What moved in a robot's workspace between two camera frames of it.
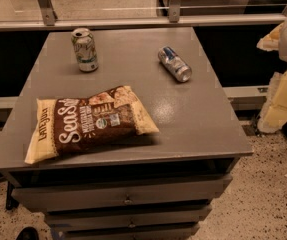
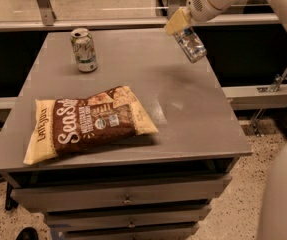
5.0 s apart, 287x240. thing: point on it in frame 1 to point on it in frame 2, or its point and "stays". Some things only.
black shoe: (28, 233) stays
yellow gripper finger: (285, 97) to (208, 1)
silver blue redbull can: (174, 64) to (191, 44)
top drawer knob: (127, 201) stays
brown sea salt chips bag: (69, 125) stays
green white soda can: (85, 49) stays
